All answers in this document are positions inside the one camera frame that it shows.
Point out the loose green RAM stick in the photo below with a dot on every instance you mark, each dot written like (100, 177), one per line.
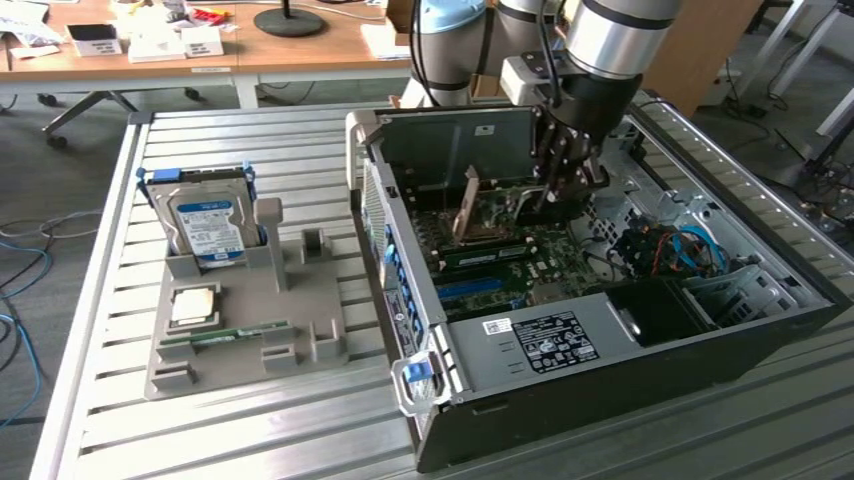
(228, 334)

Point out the CPU socket with raised cover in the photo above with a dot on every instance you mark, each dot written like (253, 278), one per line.
(477, 225)

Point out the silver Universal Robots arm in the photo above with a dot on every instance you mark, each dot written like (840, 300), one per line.
(621, 35)

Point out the silver CPU chip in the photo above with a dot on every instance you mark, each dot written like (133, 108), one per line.
(194, 306)

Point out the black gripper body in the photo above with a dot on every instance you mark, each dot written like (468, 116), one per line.
(597, 102)

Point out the stack of white papers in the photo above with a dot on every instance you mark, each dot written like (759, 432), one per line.
(386, 42)

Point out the white flat box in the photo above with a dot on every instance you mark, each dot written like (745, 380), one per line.
(156, 47)

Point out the small white labelled box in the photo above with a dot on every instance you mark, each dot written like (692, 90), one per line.
(202, 42)

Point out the installed green RAM stick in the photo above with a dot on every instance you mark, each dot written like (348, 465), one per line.
(484, 255)

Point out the green graphics card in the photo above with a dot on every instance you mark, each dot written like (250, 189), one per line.
(508, 210)

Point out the metal disk bay cage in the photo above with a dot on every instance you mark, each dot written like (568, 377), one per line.
(741, 295)

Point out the grey parts rack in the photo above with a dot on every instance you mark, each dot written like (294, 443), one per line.
(268, 320)

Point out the wooden office desk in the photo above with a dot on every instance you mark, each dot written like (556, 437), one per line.
(268, 55)

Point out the black round lamp base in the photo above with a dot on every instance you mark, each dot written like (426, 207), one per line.
(289, 22)

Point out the grey power supply unit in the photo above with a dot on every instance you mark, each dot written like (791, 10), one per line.
(555, 340)

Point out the hard disk in blue carrier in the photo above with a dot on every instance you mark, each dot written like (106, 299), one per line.
(201, 225)

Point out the green motherboard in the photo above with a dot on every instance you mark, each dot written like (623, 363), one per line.
(535, 270)

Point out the white desk frame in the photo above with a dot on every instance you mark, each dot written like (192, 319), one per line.
(801, 45)

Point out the blue expansion slot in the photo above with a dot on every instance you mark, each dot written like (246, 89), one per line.
(471, 288)

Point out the open black PC case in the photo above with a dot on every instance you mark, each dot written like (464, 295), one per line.
(668, 370)

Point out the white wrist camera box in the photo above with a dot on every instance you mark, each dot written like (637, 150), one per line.
(521, 80)

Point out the white open cardboard box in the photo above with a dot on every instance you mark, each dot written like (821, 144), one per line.
(96, 40)

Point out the grey desk leg with castors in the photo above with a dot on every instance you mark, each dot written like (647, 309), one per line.
(88, 112)

